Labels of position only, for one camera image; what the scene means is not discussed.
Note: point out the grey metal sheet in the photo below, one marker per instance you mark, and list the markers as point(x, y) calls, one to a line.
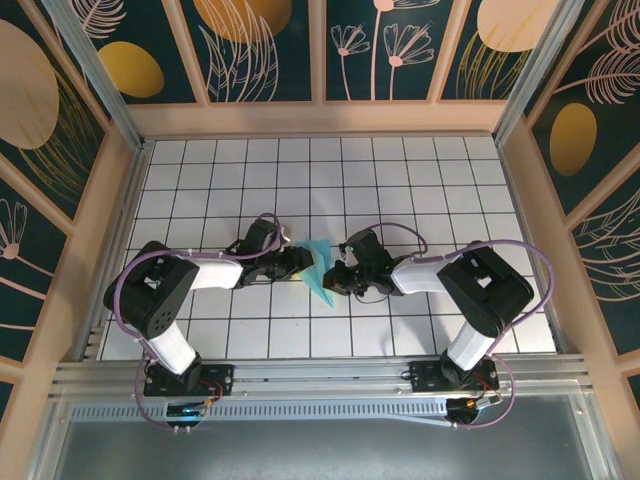
point(320, 455)

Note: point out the aluminium side rail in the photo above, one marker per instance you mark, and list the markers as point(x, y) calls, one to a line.
point(536, 250)
point(112, 250)

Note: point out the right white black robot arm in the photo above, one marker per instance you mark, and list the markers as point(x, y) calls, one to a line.
point(500, 310)

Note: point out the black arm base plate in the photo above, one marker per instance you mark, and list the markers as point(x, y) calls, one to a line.
point(220, 380)
point(425, 377)

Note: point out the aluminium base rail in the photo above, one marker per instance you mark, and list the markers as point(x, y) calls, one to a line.
point(320, 375)

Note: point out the aluminium corner post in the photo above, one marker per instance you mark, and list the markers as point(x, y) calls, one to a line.
point(537, 70)
point(95, 72)

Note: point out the light blue paper sheet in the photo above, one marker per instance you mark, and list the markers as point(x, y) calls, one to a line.
point(317, 282)

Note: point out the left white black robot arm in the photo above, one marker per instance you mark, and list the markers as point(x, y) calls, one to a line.
point(160, 320)

